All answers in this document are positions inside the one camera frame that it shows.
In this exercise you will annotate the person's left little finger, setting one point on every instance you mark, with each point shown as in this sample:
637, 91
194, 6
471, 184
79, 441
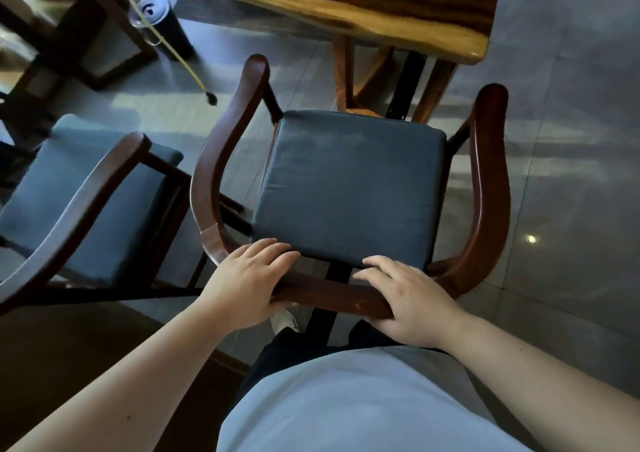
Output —
239, 253

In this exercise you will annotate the white shirt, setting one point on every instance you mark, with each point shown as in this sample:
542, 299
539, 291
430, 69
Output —
360, 401

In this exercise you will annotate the person's left thumb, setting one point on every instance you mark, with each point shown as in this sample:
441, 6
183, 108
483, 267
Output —
283, 307

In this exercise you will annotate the person's right forearm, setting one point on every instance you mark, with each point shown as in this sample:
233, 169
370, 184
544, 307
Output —
545, 391

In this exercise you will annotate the person's left middle finger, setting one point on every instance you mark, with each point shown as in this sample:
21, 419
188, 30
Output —
272, 252

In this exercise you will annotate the person's right hand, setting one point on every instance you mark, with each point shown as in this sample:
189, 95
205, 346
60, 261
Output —
420, 311

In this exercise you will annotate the person's left forearm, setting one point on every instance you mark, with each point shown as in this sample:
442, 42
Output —
120, 391

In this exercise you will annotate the live-edge wooden table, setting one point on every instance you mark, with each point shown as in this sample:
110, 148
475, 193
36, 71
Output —
380, 1

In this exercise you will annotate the black cylindrical can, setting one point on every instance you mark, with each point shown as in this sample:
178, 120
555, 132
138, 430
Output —
170, 26

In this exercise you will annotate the brown wooden armchair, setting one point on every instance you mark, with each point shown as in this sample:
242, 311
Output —
85, 191
487, 166

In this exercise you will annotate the person's left hand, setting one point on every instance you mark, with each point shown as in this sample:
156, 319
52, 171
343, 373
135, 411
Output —
240, 291

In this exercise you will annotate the white shoe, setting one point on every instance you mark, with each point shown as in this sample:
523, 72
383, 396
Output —
285, 321

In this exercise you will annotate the person's right middle finger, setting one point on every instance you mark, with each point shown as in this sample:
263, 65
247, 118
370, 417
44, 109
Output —
384, 264

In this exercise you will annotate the dark grey seat cushion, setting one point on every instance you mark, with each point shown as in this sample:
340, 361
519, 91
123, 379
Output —
350, 186
55, 201

